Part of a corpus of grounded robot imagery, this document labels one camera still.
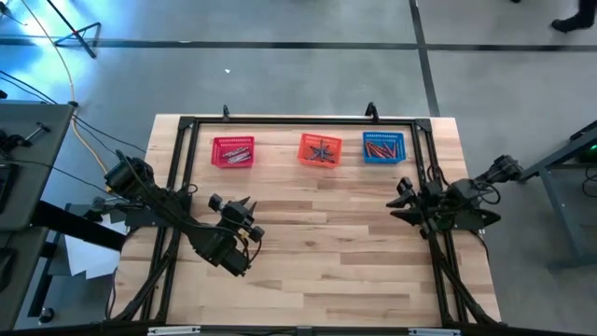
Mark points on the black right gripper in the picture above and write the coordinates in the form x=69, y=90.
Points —
x=429, y=205

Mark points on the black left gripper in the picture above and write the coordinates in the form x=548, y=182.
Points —
x=235, y=214

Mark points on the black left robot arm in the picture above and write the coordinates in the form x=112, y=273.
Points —
x=163, y=200

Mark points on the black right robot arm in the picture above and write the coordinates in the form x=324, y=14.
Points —
x=466, y=193

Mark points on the red plastic basket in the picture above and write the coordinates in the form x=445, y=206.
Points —
x=217, y=142

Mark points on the blue plastic basket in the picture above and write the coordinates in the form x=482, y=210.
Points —
x=401, y=138

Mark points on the orange plastic basket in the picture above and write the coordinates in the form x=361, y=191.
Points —
x=336, y=161

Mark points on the black table clamp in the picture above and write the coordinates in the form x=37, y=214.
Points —
x=226, y=111
x=371, y=110

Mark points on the gray metal table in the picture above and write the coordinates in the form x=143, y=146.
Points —
x=559, y=214

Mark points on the white paper sheet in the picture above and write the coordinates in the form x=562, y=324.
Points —
x=88, y=254

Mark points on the black desk beam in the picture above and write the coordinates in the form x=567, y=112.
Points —
x=79, y=226

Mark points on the gray desk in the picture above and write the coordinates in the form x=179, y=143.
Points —
x=46, y=154

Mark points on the black caster wheel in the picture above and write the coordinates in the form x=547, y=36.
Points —
x=45, y=315

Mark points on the black desk device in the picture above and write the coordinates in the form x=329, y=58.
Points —
x=7, y=184

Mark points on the person's black shoe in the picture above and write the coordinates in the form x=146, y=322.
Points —
x=571, y=22

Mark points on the black tripod stand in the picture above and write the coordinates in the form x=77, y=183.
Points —
x=71, y=28

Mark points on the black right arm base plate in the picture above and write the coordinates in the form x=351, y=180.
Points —
x=485, y=218

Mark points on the black aluminium table frame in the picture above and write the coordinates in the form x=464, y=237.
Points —
x=303, y=121

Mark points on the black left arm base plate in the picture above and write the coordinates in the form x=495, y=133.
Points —
x=140, y=218

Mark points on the silver metal bracket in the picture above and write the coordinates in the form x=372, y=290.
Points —
x=434, y=331
x=173, y=330

